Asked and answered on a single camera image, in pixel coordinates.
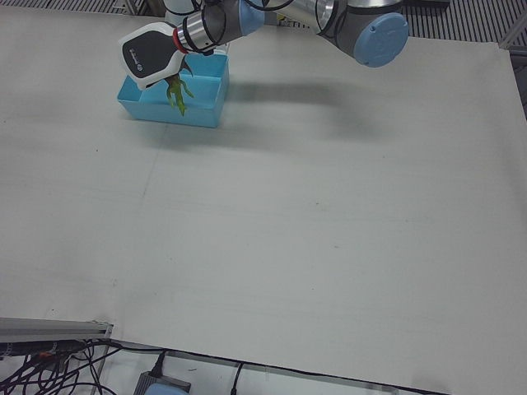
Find pink dragon fruit green scales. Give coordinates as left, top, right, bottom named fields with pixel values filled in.
left=164, top=57, right=196, bottom=116

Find aluminium frame corner profile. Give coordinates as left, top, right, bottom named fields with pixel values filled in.
left=500, top=25, right=527, bottom=53

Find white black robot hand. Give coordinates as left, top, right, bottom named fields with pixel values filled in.
left=119, top=22, right=190, bottom=91

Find light blue plastic bin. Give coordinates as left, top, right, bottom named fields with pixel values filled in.
left=116, top=52, right=231, bottom=130

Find grey power adapter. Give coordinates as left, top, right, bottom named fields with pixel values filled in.
left=134, top=369, right=193, bottom=395

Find aluminium rail profile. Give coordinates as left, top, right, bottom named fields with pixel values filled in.
left=0, top=316, right=114, bottom=345

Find black tangled cable bundle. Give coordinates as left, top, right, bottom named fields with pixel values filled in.
left=0, top=337, right=166, bottom=395

